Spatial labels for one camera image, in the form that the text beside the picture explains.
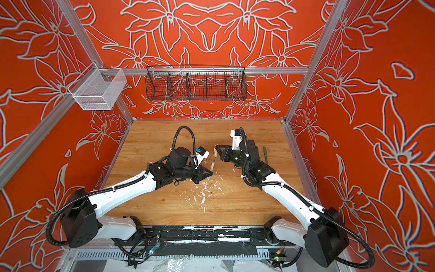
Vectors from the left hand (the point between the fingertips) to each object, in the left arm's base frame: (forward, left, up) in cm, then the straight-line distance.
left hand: (212, 172), depth 75 cm
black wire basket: (+53, +15, +12) cm, 57 cm away
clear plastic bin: (+40, +65, +14) cm, 78 cm away
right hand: (+8, 0, +8) cm, 11 cm away
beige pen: (+6, -1, +5) cm, 8 cm away
